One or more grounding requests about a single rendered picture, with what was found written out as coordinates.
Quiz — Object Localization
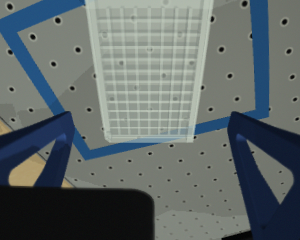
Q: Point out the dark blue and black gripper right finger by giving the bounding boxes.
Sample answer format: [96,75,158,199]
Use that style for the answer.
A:
[227,111,300,240]

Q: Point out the blue tape outline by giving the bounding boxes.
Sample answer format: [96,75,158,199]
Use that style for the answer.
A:
[0,0,269,160]

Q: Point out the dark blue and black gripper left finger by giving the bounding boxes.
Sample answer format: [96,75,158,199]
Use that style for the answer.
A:
[0,111,75,187]

